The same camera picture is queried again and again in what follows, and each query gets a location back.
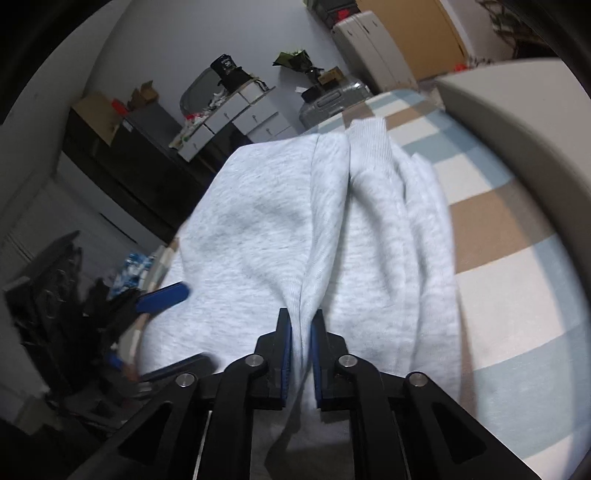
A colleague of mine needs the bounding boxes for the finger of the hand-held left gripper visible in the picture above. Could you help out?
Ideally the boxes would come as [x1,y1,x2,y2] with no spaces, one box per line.
[135,281,192,319]
[139,353,219,384]

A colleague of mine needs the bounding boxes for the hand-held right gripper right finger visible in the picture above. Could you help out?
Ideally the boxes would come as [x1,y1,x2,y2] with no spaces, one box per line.
[310,310,541,480]

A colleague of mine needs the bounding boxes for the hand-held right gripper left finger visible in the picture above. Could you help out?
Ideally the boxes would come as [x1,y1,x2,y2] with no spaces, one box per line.
[69,308,294,480]

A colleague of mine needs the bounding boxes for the light grey hoodie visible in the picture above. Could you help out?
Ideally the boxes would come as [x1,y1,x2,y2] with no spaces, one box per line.
[134,117,465,480]

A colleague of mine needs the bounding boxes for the blue plaid quilt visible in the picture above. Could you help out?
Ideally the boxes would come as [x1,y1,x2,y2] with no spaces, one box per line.
[108,251,155,296]

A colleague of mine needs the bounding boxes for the black wardrobe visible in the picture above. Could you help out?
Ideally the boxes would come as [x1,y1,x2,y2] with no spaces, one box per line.
[62,108,222,245]

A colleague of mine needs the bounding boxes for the pile of small clutter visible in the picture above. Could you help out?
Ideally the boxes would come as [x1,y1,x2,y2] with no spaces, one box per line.
[168,88,232,148]

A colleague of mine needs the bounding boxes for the dark grey refrigerator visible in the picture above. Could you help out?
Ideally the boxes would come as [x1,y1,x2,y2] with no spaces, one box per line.
[122,99,183,139]

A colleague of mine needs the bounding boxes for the brown checked bedsheet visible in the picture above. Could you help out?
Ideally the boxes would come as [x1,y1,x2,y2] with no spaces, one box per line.
[139,88,591,469]

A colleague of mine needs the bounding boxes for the large flat cardboard box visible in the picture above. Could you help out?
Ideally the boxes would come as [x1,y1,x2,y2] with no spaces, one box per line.
[71,92,123,146]

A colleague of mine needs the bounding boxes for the white dressing table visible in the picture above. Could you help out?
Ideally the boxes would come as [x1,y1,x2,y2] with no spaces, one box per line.
[168,85,298,162]

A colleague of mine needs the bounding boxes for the arched mirror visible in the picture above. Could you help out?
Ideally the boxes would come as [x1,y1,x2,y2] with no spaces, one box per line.
[178,67,232,118]

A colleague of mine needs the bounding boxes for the black cylindrical container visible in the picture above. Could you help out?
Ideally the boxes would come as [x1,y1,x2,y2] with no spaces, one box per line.
[210,53,252,90]

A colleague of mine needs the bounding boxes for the silver suitcase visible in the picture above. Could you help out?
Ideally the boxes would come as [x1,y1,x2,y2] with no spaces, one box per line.
[298,80,375,127]

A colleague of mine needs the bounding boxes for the dark green wrapped bouquet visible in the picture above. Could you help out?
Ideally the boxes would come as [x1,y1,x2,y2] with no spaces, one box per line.
[271,48,324,84]

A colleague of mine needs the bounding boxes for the small brown cardboard box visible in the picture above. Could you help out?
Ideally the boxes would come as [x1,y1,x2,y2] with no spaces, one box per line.
[316,67,347,86]

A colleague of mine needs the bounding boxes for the beige upright suitcase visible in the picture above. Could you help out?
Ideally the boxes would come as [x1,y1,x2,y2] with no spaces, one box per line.
[330,10,419,93]

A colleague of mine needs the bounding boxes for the red yellow plastic toys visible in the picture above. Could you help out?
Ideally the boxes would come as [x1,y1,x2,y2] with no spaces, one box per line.
[451,55,497,73]

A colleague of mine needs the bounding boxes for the black and red shoebox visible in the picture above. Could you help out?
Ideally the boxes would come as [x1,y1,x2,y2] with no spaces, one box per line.
[302,0,363,24]

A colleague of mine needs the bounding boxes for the wooden door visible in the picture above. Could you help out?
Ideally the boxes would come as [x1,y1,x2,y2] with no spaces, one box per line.
[355,0,468,81]

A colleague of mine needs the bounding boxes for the wooden shoe rack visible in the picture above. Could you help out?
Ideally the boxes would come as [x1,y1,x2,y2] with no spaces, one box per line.
[480,0,555,61]

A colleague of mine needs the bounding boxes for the black metal frame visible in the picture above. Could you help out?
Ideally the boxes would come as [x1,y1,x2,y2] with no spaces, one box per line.
[2,231,93,416]

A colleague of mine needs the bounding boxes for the grey padded bed frame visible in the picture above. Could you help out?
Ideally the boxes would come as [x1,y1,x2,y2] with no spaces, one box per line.
[434,58,591,232]

